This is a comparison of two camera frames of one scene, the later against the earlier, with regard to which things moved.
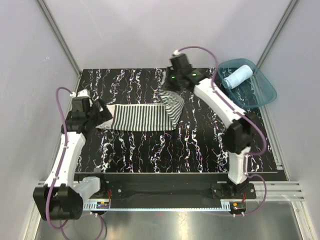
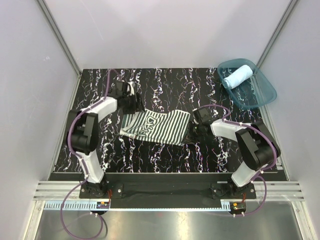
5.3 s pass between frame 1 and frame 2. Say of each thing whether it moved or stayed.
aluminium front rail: stayed
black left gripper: moved
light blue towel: stayed
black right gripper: moved
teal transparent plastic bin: stayed
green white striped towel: moved
